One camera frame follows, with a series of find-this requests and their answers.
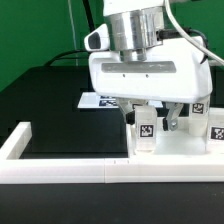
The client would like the white marker tag plate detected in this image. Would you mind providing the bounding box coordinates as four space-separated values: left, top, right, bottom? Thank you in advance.
78 92 163 109

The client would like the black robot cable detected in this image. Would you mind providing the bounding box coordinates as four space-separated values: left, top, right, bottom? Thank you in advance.
43 0 96 68

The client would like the white square tabletop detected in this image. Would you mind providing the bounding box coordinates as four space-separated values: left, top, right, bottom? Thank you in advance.
126 117 224 157

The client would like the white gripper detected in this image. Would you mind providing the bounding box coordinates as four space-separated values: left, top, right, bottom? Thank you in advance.
84 25 212 131

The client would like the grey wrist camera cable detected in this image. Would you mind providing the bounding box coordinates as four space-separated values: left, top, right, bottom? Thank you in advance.
163 0 224 66

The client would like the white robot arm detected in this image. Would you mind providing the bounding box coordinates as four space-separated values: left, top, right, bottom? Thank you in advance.
84 0 212 130

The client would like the white U-shaped obstacle fence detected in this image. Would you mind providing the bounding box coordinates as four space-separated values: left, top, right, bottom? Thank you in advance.
0 122 224 184

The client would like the thin white cable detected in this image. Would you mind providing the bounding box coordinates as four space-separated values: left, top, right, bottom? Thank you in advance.
67 0 78 51

